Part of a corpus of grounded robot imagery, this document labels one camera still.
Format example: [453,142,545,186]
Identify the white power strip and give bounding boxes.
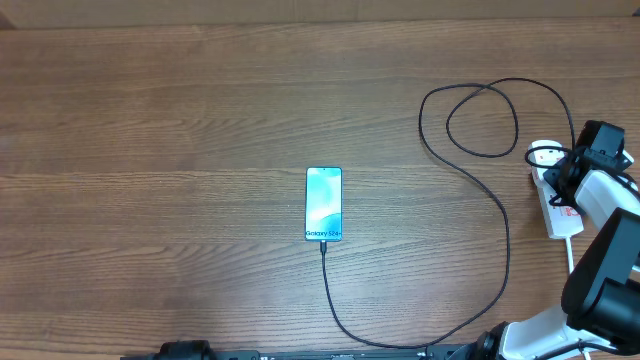
[528,140,584,239]

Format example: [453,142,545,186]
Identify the Samsung Galaxy smartphone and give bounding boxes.
[304,167,343,242]

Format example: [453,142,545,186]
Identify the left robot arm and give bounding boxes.
[155,340,216,360]

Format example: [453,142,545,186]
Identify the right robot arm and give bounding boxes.
[454,120,639,359]

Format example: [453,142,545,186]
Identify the black USB charging cable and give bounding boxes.
[319,77,578,350]

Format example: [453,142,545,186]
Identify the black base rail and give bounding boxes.
[121,344,475,360]

